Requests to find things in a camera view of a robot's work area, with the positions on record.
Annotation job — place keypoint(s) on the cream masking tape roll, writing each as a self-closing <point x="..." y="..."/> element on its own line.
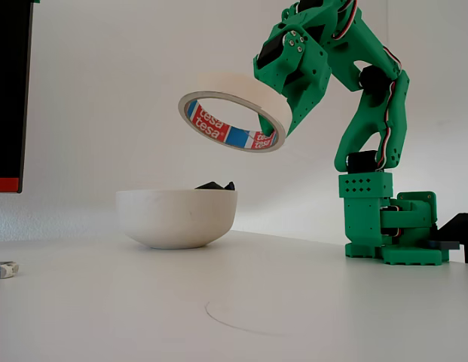
<point x="271" y="100"/>

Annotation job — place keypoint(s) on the black table clamp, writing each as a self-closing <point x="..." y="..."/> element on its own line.
<point x="459" y="226"/>

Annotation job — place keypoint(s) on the white bowl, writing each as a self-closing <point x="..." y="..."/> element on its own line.
<point x="173" y="218"/>

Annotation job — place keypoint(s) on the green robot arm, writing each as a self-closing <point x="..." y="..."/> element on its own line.
<point x="363" y="222"/>

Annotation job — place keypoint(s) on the black monitor with red stripe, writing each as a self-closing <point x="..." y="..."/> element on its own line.
<point x="9" y="94"/>

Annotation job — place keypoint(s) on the black cloth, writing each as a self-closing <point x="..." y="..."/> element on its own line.
<point x="213" y="185"/>

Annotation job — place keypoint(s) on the blue white eraser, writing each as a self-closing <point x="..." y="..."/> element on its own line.
<point x="5" y="269"/>

